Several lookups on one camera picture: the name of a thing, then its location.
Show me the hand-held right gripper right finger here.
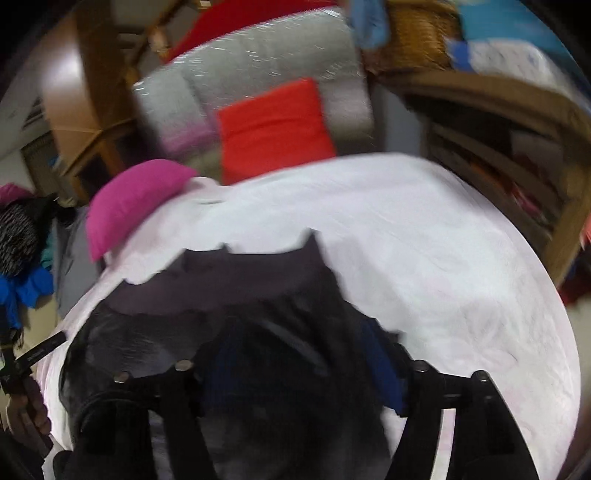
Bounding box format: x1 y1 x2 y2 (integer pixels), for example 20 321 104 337
359 318 539 480

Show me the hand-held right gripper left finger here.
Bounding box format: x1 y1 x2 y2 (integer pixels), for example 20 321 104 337
76 330 252 480

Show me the black puffer jacket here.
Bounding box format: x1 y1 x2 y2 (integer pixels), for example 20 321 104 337
58 231 407 480

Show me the person's left forearm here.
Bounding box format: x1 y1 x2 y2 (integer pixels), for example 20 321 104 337
0 429 49 480

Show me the person's left hand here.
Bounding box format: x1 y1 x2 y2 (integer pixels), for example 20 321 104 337
7 376 54 437

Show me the blue jacket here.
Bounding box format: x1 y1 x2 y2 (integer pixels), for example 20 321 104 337
0 265 54 333

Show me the grey coat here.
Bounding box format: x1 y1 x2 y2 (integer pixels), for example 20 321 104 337
55 208 107 319

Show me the teal garment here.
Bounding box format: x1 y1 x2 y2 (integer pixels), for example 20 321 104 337
39 231 58 273

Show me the white blanket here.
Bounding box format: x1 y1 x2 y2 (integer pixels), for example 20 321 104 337
34 152 580 480

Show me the black white dotted garment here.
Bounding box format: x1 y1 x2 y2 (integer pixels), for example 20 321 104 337
0 203 40 278

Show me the purple garment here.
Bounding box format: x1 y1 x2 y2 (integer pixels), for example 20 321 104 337
0 182 38 208

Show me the pink pillow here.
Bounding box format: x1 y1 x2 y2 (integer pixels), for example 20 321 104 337
88 159 199 264

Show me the red pillow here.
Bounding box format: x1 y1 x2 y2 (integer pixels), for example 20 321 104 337
216 78 338 185

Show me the wooden cabinet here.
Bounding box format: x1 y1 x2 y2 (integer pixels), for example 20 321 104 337
41 0 139 204

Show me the silver insulation sheet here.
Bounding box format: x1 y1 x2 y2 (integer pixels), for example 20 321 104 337
131 9 375 185

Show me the wooden shelf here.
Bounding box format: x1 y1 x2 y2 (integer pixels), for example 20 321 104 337
369 69 591 287

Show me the wicker basket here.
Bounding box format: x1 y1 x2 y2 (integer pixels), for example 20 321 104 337
365 0 462 77

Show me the red cloth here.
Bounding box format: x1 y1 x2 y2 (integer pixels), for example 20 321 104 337
166 0 338 63

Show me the light blue cloth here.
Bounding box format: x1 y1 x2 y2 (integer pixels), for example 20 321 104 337
346 0 391 49

